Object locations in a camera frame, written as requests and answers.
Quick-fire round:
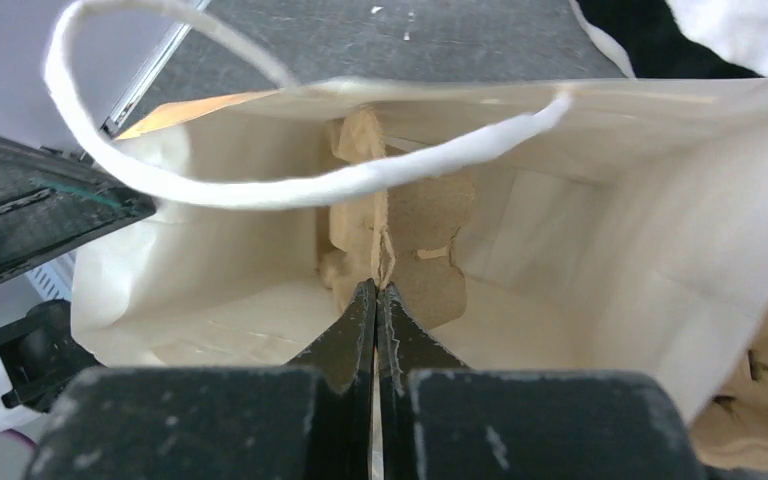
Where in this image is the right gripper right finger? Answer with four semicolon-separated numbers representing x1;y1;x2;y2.
376;285;707;479

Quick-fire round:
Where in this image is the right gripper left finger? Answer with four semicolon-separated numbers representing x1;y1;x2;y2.
25;280;377;480

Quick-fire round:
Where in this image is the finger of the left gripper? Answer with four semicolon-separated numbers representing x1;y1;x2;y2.
0;137;156;284

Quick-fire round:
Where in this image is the brown cardboard cup carrier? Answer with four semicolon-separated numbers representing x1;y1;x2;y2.
317;109;478;333

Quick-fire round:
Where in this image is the remaining cardboard carrier stack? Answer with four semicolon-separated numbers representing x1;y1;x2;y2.
688;264;768;473

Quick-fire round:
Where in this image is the black white striped cloth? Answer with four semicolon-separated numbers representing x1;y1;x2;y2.
570;0;768;79

